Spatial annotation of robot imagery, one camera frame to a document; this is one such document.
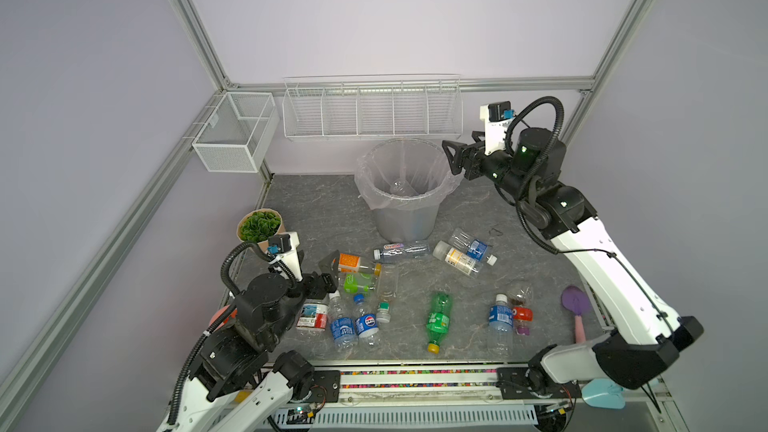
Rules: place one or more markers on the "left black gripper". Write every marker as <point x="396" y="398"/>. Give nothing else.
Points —
<point x="329" y="276"/>

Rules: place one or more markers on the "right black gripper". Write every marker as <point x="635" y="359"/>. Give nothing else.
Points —
<point x="469" y="155"/>

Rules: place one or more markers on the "large blue label bottle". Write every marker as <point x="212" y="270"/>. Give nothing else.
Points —
<point x="402" y="188"/>

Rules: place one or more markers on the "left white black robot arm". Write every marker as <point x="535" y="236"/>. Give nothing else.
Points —
<point x="228" y="382"/>

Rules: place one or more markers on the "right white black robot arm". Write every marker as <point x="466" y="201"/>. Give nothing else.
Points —
<point x="648" y="335"/>

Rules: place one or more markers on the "grey mesh waste bin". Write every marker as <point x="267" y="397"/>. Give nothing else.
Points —
<point x="399" y="226"/>

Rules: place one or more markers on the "clear plastic bin liner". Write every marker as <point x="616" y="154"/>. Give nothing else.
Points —
<point x="421" y="162"/>

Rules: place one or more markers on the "orange label bottle yellow cap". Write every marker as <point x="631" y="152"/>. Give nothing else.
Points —
<point x="350" y="263"/>

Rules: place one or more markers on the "lime green label bottle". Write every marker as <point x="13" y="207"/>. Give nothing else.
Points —
<point x="358" y="283"/>

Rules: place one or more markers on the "red cap clear bottle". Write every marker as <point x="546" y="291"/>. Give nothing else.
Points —
<point x="312" y="317"/>

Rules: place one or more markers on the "blue label white cap bottle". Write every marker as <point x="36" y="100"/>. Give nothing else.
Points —
<point x="341" y="323"/>

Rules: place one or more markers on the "Ganten clear water bottle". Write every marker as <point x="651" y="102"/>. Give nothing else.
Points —
<point x="393" y="253"/>

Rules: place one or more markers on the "Pepsi bottle blue cap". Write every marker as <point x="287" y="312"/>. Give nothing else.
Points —
<point x="366" y="325"/>

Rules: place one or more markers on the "green plant in beige pot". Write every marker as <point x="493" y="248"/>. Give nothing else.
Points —
<point x="259" y="226"/>

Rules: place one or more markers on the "clear bottle blue label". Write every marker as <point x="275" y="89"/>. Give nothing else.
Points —
<point x="473" y="247"/>

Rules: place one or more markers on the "frosted bottle yellow label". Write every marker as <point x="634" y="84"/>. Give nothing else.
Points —
<point x="460" y="261"/>

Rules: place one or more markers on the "pink round toy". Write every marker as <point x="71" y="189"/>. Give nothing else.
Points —
<point x="226" y="313"/>

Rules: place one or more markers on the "green soda bottle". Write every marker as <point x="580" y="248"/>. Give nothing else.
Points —
<point x="438" y="320"/>

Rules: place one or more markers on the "purple pink toy shovel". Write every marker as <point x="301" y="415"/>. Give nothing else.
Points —
<point x="578" y="303"/>

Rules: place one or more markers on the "small blue label water bottle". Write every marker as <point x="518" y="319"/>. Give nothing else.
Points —
<point x="500" y="327"/>

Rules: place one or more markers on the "teal toy shovel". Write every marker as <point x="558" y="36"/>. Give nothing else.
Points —
<point x="603" y="393"/>

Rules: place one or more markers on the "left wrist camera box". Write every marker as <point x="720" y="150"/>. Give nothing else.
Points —
<point x="284" y="253"/>

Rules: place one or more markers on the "white wire wall rack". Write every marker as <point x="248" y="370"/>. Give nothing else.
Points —
<point x="372" y="107"/>

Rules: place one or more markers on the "white mesh wall basket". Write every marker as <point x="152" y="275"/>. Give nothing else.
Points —
<point x="237" y="133"/>

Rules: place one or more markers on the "aluminium rail with beads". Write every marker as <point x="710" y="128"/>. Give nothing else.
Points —
<point x="439" y="383"/>

